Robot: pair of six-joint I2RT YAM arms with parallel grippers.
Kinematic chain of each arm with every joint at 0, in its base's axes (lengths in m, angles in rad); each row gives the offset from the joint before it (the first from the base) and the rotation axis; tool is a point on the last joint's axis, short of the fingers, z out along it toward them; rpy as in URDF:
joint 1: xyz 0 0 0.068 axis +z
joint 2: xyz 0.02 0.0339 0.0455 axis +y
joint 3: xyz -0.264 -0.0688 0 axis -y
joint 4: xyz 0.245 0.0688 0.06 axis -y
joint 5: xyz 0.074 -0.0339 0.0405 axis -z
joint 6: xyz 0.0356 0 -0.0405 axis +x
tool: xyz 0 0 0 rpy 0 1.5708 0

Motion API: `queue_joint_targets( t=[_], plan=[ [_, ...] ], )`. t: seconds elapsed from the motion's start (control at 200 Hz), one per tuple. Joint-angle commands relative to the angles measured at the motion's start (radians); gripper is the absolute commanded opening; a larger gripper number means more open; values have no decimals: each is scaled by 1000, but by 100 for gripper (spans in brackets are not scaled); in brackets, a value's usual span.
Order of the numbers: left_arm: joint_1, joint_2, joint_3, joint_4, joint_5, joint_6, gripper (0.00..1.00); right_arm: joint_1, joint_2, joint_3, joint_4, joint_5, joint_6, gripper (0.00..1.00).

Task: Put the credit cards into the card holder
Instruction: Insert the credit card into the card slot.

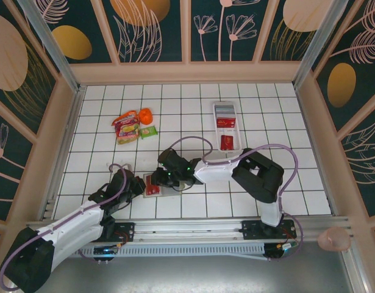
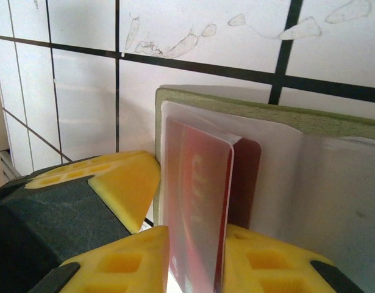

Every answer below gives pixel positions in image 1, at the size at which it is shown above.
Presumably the green card holder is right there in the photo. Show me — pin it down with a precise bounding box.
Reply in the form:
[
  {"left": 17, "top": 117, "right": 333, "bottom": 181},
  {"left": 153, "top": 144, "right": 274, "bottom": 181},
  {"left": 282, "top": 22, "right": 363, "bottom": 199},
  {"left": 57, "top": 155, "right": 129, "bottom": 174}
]
[{"left": 142, "top": 172, "right": 184, "bottom": 200}]

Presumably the dark red credit card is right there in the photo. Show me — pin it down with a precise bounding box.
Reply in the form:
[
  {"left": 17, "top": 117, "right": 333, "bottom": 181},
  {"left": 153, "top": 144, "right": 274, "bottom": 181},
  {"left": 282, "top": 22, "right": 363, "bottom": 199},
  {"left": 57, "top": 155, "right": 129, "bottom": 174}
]
[{"left": 220, "top": 135, "right": 234, "bottom": 151}]

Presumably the white plastic card tray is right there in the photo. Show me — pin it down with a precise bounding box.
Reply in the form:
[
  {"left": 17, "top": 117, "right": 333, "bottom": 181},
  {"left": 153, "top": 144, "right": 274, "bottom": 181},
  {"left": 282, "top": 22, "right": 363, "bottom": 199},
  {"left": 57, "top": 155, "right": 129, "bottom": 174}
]
[{"left": 212, "top": 101, "right": 242, "bottom": 153}]

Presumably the red credit card gold print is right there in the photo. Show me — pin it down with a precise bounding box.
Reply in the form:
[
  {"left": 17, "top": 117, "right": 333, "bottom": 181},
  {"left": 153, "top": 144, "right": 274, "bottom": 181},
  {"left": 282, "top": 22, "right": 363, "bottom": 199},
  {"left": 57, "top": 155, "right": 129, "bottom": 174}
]
[{"left": 216, "top": 118, "right": 236, "bottom": 129}]

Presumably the small green packet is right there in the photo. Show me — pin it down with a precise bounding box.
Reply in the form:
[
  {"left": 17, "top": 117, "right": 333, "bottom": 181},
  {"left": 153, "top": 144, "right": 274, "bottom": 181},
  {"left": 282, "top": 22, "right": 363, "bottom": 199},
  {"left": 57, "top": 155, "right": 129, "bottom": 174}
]
[{"left": 140, "top": 126, "right": 159, "bottom": 140}]

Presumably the yellow snack packet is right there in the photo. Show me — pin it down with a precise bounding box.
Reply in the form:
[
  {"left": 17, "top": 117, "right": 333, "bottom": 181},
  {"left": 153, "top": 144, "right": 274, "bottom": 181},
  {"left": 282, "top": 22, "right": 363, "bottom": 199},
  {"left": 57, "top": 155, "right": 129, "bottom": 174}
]
[{"left": 115, "top": 123, "right": 141, "bottom": 145}]

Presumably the orange toy fruit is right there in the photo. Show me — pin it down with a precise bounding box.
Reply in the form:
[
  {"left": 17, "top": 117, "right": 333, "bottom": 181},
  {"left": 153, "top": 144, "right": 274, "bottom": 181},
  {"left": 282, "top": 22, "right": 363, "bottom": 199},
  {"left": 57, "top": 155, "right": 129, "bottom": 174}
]
[{"left": 138, "top": 107, "right": 154, "bottom": 126}]

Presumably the red snack packet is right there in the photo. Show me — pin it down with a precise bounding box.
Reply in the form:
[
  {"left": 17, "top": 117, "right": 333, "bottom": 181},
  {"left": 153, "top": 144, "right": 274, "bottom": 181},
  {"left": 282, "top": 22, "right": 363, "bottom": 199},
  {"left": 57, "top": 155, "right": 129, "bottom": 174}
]
[{"left": 111, "top": 110, "right": 140, "bottom": 126}]

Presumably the black circuit board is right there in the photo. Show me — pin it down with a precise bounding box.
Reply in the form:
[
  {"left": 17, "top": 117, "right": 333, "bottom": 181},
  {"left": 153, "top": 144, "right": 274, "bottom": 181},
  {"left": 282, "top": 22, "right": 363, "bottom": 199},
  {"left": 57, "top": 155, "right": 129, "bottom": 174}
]
[
  {"left": 265, "top": 242, "right": 299, "bottom": 261},
  {"left": 93, "top": 245, "right": 118, "bottom": 258}
]

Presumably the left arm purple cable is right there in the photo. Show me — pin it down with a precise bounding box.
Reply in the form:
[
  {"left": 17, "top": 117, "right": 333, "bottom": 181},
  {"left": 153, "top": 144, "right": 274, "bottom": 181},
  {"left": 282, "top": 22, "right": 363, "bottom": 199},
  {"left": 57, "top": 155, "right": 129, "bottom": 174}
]
[{"left": 0, "top": 163, "right": 129, "bottom": 291}]

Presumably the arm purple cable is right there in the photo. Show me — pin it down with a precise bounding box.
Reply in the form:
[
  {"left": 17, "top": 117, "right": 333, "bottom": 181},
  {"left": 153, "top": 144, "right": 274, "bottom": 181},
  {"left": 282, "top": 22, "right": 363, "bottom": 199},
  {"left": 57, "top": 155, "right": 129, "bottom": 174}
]
[
  {"left": 170, "top": 136, "right": 304, "bottom": 262},
  {"left": 0, "top": 163, "right": 129, "bottom": 291}
]

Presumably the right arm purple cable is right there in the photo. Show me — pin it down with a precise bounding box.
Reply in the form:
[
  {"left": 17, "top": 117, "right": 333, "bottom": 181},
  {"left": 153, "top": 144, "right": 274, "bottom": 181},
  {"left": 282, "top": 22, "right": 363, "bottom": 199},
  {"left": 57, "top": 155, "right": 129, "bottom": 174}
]
[{"left": 170, "top": 136, "right": 304, "bottom": 262}]

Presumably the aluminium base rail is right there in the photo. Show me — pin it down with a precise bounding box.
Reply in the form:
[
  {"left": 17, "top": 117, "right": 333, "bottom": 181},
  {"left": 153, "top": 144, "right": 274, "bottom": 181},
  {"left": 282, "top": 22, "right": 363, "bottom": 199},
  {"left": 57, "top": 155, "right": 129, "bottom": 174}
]
[{"left": 22, "top": 215, "right": 355, "bottom": 245}]

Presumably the aluminium side rail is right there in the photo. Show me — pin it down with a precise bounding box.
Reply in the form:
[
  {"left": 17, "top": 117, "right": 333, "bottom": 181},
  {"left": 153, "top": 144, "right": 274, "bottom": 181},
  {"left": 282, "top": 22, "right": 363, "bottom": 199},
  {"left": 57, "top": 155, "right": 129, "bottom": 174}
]
[{"left": 40, "top": 86, "right": 86, "bottom": 221}]

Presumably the grey slotted cable duct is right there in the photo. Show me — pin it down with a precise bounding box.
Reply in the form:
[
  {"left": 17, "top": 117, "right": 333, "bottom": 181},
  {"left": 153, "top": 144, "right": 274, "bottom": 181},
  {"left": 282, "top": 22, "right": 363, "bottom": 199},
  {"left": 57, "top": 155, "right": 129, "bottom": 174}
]
[{"left": 57, "top": 242, "right": 266, "bottom": 260}]

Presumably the aluminium frame post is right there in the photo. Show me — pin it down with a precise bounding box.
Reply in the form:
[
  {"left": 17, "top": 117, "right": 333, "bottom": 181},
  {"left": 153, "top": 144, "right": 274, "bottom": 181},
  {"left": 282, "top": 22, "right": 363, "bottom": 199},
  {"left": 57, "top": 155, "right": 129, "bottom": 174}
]
[
  {"left": 291, "top": 0, "right": 350, "bottom": 88},
  {"left": 16, "top": 0, "right": 84, "bottom": 92}
]

